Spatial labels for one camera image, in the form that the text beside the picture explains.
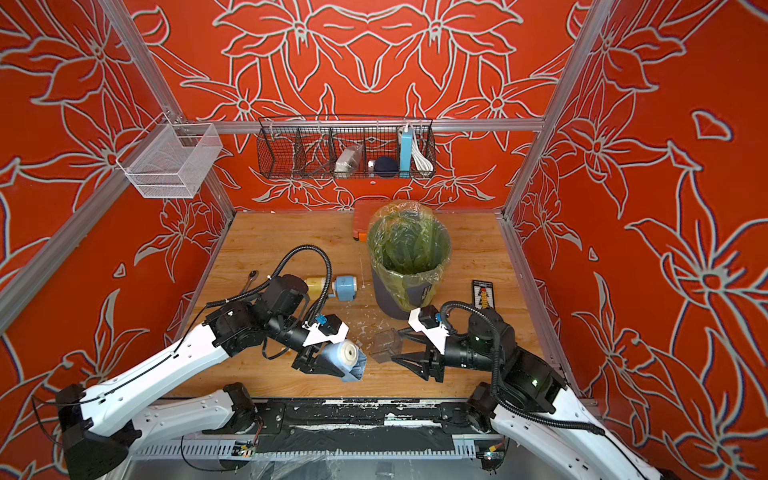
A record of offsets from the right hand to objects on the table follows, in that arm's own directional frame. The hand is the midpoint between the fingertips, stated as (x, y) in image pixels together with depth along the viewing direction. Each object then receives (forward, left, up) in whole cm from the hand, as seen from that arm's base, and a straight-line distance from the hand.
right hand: (393, 349), depth 58 cm
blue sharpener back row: (+25, +15, -19) cm, 35 cm away
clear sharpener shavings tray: (+2, +2, -4) cm, 6 cm away
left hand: (0, +10, -4) cm, 11 cm away
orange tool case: (+65, +12, -24) cm, 70 cm away
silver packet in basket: (+57, +14, +5) cm, 59 cm away
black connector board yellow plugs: (+27, -29, -26) cm, 48 cm away
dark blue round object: (+59, +2, +1) cm, 59 cm away
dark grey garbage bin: (+16, -2, -7) cm, 18 cm away
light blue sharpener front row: (-2, +9, 0) cm, 9 cm away
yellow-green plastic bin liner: (+37, -5, -10) cm, 38 cm away
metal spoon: (+33, +49, -25) cm, 64 cm away
